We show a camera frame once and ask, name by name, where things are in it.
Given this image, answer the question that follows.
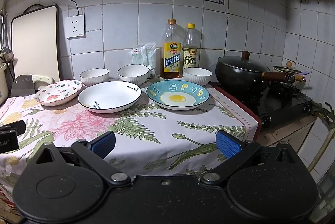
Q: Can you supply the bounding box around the white black-rimmed plate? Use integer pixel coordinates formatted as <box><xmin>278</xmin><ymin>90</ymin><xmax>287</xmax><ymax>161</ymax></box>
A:
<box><xmin>78</xmin><ymin>81</ymin><xmax>142</xmax><ymax>114</ymax></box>

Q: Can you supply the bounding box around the pink rabbit carrot plate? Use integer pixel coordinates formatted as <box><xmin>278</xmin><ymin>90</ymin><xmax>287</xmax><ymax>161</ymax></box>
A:
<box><xmin>35</xmin><ymin>79</ymin><xmax>83</xmax><ymax>107</ymax></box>

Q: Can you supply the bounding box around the blue fried egg plate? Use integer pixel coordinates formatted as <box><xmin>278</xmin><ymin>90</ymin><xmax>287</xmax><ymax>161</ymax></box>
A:
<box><xmin>146</xmin><ymin>79</ymin><xmax>210</xmax><ymax>111</ymax></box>

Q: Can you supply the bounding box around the beige plastic container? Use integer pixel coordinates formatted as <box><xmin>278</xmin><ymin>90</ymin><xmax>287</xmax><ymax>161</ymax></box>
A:
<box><xmin>0</xmin><ymin>63</ymin><xmax>9</xmax><ymax>104</ymax></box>

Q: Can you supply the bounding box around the floral table cloth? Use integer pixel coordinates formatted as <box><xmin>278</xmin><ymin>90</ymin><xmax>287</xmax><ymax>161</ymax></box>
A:
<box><xmin>1</xmin><ymin>87</ymin><xmax>259</xmax><ymax>191</ymax></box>

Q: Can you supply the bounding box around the black gas stove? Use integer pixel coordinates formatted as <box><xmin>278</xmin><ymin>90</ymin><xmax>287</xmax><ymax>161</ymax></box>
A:
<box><xmin>218</xmin><ymin>82</ymin><xmax>312</xmax><ymax>131</ymax></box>

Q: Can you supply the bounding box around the left white ribbed bowl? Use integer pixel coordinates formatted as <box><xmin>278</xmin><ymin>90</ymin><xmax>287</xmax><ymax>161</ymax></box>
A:
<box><xmin>80</xmin><ymin>68</ymin><xmax>110</xmax><ymax>87</ymax></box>

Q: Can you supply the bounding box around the white ribbed bowl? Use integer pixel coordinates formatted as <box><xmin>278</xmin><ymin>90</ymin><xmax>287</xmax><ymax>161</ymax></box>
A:
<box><xmin>80</xmin><ymin>68</ymin><xmax>110</xmax><ymax>87</ymax></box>
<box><xmin>117</xmin><ymin>64</ymin><xmax>149</xmax><ymax>86</ymax></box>
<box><xmin>183</xmin><ymin>67</ymin><xmax>212</xmax><ymax>86</ymax></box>

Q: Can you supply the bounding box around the black wok with lid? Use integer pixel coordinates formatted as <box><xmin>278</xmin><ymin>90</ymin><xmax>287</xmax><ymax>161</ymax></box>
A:
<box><xmin>215</xmin><ymin>51</ymin><xmax>306</xmax><ymax>94</ymax></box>

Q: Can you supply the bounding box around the hanging metal ladle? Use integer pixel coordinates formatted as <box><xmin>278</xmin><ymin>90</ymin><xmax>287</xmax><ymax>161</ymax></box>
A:
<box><xmin>1</xmin><ymin>1</ymin><xmax>14</xmax><ymax>62</ymax></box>

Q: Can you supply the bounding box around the right white ribbed bowl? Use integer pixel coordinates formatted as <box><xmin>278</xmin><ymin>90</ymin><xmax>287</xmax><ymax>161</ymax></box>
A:
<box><xmin>183</xmin><ymin>67</ymin><xmax>212</xmax><ymax>86</ymax></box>

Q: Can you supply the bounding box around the middle white ribbed bowl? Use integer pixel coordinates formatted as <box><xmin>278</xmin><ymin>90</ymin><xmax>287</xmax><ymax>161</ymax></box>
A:
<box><xmin>117</xmin><ymin>64</ymin><xmax>149</xmax><ymax>86</ymax></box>

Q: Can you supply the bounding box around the small pot with lid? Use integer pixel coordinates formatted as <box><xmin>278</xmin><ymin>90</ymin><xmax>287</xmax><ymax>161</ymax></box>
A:
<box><xmin>272</xmin><ymin>61</ymin><xmax>310</xmax><ymax>90</ymax></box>

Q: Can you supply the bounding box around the beige cutting board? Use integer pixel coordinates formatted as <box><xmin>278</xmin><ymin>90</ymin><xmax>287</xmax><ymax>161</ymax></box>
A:
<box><xmin>11</xmin><ymin>5</ymin><xmax>60</xmax><ymax>81</ymax></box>

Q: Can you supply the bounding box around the white seasoning bag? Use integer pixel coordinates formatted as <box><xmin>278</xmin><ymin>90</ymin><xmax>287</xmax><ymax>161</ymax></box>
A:
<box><xmin>146</xmin><ymin>42</ymin><xmax>156</xmax><ymax>78</ymax></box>
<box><xmin>129</xmin><ymin>45</ymin><xmax>149</xmax><ymax>66</ymax></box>

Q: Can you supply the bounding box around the clear vinegar bottle yellow cap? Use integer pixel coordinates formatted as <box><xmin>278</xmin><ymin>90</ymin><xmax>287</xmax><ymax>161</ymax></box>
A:
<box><xmin>182</xmin><ymin>23</ymin><xmax>199</xmax><ymax>69</ymax></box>

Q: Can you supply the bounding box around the amber cooking wine bottle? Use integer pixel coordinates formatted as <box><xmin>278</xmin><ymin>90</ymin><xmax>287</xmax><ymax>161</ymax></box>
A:
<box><xmin>161</xmin><ymin>19</ymin><xmax>183</xmax><ymax>79</ymax></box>

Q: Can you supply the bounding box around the cleaver with cream handle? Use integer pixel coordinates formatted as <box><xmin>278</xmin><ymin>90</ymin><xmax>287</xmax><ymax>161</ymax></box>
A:
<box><xmin>11</xmin><ymin>74</ymin><xmax>53</xmax><ymax>97</ymax></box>

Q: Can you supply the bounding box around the gas hose pipe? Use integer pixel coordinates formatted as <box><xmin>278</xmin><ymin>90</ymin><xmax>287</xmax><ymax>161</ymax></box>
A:
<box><xmin>307</xmin><ymin>101</ymin><xmax>335</xmax><ymax>172</ymax></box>

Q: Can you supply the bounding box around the white wall power socket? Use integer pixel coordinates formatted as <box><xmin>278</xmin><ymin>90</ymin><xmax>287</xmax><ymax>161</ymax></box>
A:
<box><xmin>64</xmin><ymin>14</ymin><xmax>85</xmax><ymax>39</ymax></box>

